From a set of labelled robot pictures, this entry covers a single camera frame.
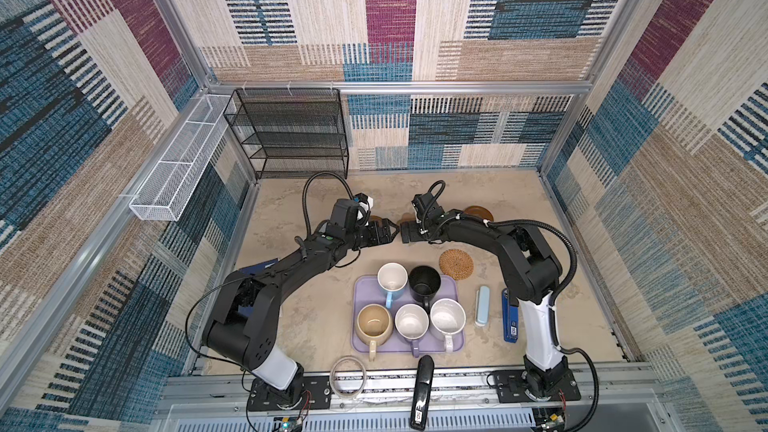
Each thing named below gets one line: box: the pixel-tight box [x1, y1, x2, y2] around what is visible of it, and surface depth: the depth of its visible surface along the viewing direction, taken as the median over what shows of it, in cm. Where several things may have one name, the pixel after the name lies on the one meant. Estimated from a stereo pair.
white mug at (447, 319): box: [429, 298, 467, 354], surface depth 80 cm
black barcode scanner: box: [410, 354, 435, 431], surface depth 71 cm
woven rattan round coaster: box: [438, 249, 475, 281], surface depth 98 cm
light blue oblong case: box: [475, 285, 491, 327], surface depth 85 cm
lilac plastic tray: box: [352, 275, 465, 353], surface depth 81 cm
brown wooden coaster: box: [464, 205, 494, 221], surface depth 110 cm
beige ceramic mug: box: [356, 303, 394, 362], surface depth 78 cm
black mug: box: [408, 265, 441, 312], surface depth 85 cm
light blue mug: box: [377, 262, 409, 309], surface depth 85 cm
